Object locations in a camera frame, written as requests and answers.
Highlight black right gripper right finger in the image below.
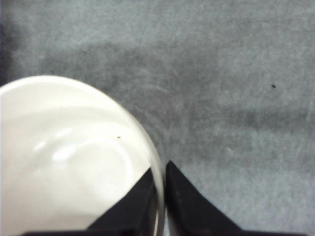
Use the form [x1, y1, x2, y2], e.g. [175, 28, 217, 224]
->
[166, 161, 315, 236]

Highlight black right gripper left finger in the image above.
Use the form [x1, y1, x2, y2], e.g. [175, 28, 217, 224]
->
[23, 169, 158, 236]

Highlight beige ceramic bowl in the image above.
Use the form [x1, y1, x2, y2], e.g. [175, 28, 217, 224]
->
[0, 75, 165, 236]

